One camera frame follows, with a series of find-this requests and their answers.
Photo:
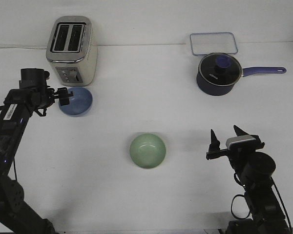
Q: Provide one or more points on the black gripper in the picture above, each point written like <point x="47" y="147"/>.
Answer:
<point x="233" y="151"/>
<point x="42" y="100"/>

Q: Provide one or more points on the blue bowl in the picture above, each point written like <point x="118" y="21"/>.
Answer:
<point x="79" y="104"/>

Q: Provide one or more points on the green bowl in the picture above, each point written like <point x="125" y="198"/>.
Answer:
<point x="147" y="150"/>

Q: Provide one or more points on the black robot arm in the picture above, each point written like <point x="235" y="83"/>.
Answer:
<point x="18" y="108"/>
<point x="253" y="171"/>

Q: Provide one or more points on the silver two-slot toaster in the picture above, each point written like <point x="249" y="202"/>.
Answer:
<point x="72" y="51"/>

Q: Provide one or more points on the dark blue saucepan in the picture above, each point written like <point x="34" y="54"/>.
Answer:
<point x="214" y="90"/>

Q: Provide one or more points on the glass pot lid blue knob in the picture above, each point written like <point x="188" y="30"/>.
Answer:
<point x="220" y="69"/>

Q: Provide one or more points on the clear blue-rimmed container lid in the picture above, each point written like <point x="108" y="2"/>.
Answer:
<point x="206" y="43"/>

